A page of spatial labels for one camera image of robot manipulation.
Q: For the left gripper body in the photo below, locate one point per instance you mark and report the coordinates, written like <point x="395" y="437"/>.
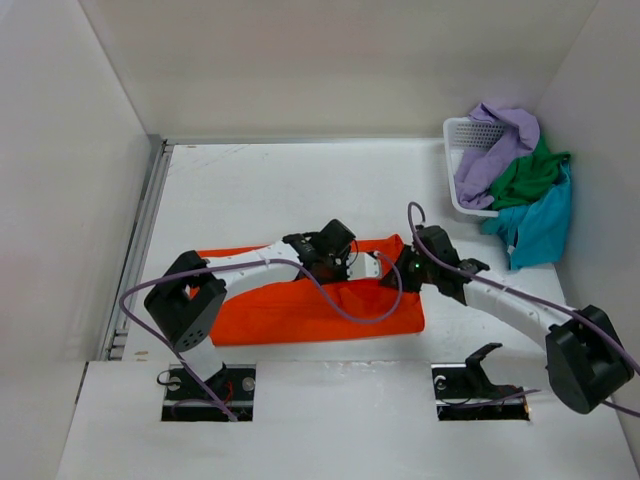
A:
<point x="329" y="270"/>

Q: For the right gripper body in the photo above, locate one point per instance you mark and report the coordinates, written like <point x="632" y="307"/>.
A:
<point x="401" y="270"/>

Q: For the orange t shirt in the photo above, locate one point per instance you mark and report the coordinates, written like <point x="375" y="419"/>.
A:
<point x="296" y="312"/>

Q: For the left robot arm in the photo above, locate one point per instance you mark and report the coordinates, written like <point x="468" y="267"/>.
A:
<point x="185" y="309"/>

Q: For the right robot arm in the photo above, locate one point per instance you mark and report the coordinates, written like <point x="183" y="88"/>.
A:
<point x="584" y="361"/>

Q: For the lilac t shirt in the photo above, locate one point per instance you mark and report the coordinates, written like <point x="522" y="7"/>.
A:
<point x="477" y="171"/>

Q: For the teal t shirt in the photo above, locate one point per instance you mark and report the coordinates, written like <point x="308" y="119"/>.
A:
<point x="535" y="234"/>

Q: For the white laundry basket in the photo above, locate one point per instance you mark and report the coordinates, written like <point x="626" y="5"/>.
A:
<point x="462" y="134"/>

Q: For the green t shirt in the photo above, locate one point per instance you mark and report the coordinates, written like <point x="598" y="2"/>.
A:
<point x="528" y="178"/>

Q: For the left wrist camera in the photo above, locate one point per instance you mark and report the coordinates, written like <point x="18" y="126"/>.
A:
<point x="364" y="265"/>

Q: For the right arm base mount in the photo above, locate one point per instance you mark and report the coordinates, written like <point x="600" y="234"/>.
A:
<point x="464" y="392"/>

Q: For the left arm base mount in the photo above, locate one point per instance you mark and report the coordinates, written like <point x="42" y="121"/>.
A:
<point x="184" y="400"/>

